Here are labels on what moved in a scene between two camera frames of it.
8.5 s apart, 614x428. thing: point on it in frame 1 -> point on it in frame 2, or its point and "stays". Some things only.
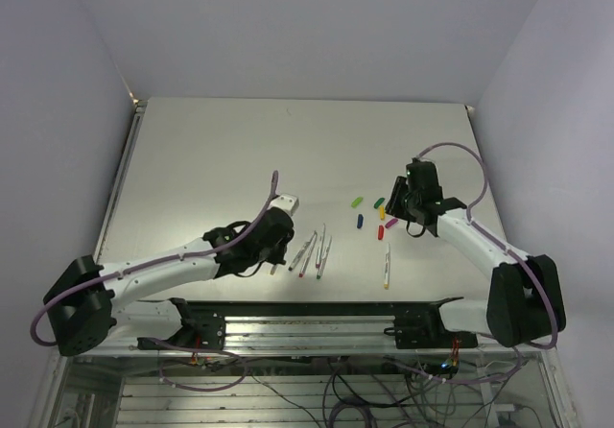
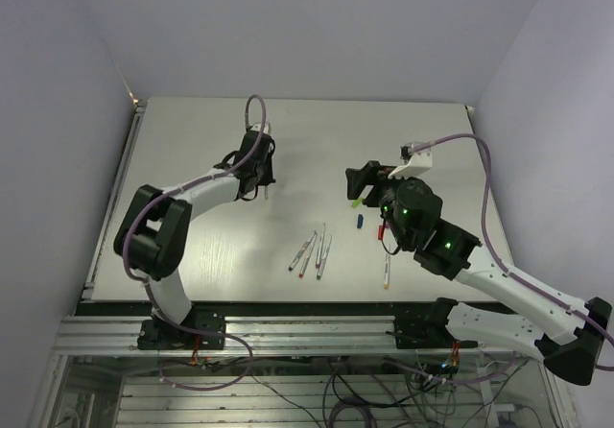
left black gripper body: x=275 y=254 -> x=266 y=171
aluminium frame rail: x=176 y=334 stays
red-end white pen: x=307 y=254 stays
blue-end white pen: x=302 y=250 stays
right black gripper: x=392 y=207 -> x=373 y=172
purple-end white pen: x=319 y=253 stays
